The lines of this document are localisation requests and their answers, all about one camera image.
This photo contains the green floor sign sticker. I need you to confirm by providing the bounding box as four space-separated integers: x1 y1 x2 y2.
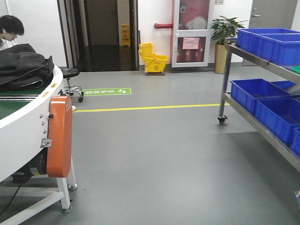
83 88 132 96

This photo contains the yellow mop bucket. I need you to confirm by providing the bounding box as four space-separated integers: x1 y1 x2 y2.
138 43 168 73

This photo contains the yellow wet floor sign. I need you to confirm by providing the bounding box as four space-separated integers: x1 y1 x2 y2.
121 24 131 47

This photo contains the black rolling stool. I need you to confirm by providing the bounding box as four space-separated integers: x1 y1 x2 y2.
59 67 84 103

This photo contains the orange motor cover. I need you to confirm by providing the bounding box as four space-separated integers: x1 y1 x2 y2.
46 96 72 178

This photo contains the blue bin cart lower back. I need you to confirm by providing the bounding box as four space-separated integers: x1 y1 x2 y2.
231 79 292 115

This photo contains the blue bin cart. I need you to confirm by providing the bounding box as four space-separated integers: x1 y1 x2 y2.
231 79 292 115
255 98 300 145
237 28 300 66

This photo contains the potted plant gold pot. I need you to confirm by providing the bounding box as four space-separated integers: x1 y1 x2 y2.
210 16 246 74

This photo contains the white round conveyor machine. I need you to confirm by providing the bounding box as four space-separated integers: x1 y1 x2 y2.
0 67 77 225

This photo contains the blue bin cart lower front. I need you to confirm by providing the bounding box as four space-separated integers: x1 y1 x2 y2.
255 98 300 145

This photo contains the black jacket pile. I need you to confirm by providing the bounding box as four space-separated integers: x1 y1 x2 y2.
0 44 54 91

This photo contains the steel cart with wheels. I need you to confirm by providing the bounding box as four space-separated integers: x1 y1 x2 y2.
217 37 300 171

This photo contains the blue bin cart top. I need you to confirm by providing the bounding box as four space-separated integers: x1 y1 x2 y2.
237 28 300 66

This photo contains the seated person black hair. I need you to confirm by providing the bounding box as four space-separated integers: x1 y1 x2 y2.
0 15 24 51

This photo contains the red fire hose cabinet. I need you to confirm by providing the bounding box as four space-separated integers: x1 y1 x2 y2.
170 0 214 68

